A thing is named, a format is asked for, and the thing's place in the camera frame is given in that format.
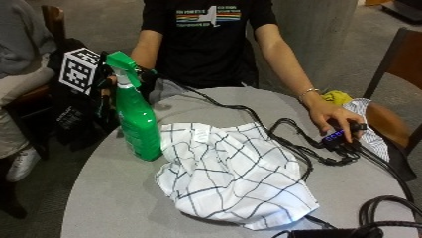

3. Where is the green spray bottle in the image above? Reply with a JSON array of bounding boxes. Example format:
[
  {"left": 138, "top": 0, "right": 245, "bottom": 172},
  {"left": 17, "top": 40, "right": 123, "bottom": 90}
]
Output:
[{"left": 103, "top": 51, "right": 165, "bottom": 163}]

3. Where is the black hub with blue lights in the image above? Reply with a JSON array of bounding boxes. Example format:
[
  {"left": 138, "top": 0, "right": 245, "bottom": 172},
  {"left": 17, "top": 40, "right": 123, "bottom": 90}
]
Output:
[{"left": 320, "top": 128, "right": 362, "bottom": 151}]

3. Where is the white striped cloth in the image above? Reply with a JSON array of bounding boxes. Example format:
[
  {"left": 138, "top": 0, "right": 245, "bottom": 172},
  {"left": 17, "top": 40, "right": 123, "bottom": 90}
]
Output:
[{"left": 342, "top": 97, "right": 391, "bottom": 163}]

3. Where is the white cube with black markers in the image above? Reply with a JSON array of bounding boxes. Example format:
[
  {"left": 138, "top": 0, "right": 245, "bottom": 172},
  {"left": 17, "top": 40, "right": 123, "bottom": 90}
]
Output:
[{"left": 58, "top": 47, "right": 102, "bottom": 96}]

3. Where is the yellow cloth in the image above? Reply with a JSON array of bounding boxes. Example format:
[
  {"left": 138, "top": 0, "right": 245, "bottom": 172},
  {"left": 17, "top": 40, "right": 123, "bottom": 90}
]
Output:
[{"left": 322, "top": 89, "right": 352, "bottom": 107}]

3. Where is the brown wooden chair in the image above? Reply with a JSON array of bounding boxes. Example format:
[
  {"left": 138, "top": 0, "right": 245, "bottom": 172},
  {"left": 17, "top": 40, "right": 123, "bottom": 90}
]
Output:
[{"left": 1, "top": 4, "right": 69, "bottom": 160}]

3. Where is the person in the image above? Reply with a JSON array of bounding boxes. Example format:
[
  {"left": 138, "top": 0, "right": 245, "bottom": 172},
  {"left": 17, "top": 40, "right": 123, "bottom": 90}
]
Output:
[
  {"left": 130, "top": 0, "right": 367, "bottom": 144},
  {"left": 0, "top": 0, "right": 60, "bottom": 219}
]

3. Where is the white checked cloth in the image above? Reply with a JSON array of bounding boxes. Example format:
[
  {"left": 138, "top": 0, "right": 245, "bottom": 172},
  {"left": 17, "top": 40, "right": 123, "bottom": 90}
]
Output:
[{"left": 153, "top": 121, "right": 320, "bottom": 231}]

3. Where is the black box device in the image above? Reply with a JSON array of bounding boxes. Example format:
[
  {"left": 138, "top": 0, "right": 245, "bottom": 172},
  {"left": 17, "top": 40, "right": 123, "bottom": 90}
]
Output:
[{"left": 271, "top": 226, "right": 384, "bottom": 238}]

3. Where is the dark furniture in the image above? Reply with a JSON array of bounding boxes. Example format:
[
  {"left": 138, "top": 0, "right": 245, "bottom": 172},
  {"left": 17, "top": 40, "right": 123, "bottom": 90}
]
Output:
[{"left": 379, "top": 0, "right": 422, "bottom": 24}]

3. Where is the looped black cable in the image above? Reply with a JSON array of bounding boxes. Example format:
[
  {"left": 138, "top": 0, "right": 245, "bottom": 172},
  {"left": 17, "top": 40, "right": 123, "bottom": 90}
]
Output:
[{"left": 266, "top": 117, "right": 362, "bottom": 182}]

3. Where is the silver bracelet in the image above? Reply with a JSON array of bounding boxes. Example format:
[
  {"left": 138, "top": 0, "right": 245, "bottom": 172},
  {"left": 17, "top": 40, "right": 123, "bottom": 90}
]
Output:
[{"left": 297, "top": 86, "right": 323, "bottom": 104}]

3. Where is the long black cable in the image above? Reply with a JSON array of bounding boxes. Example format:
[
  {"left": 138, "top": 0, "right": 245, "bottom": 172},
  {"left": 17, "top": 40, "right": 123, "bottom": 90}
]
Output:
[{"left": 174, "top": 82, "right": 340, "bottom": 167}]

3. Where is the wooden chair with black frame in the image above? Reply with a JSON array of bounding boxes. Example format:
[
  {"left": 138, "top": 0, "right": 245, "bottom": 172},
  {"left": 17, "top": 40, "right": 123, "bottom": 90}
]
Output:
[{"left": 360, "top": 26, "right": 422, "bottom": 182}]

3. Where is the thick coiled black cable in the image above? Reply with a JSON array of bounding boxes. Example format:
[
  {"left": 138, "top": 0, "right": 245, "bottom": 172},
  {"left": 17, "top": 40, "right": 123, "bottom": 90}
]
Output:
[{"left": 351, "top": 145, "right": 422, "bottom": 238}]

